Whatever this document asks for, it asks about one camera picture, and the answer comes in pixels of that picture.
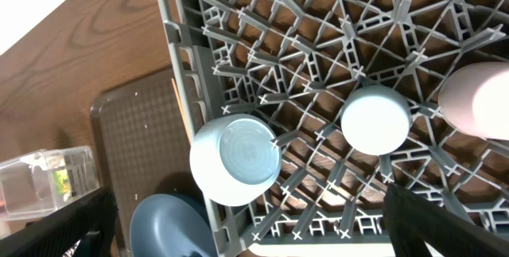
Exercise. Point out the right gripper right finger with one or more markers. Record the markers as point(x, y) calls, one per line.
point(414, 224)

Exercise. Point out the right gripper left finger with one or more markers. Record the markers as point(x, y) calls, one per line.
point(87, 224)

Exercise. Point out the yellow green snack wrapper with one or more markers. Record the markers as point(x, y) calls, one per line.
point(62, 184)

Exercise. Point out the light blue cup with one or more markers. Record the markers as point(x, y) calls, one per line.
point(375, 120)

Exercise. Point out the pink cup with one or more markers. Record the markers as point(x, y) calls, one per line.
point(474, 99)

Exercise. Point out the light blue bowl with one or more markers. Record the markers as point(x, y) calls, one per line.
point(233, 159)

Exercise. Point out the grey dishwasher rack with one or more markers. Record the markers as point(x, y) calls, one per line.
point(293, 64)

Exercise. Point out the clear plastic bin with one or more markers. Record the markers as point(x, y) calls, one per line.
point(28, 190)

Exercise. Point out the large blue plate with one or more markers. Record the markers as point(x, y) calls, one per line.
point(172, 225)

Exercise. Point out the brown serving tray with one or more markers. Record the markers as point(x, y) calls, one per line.
point(141, 146)

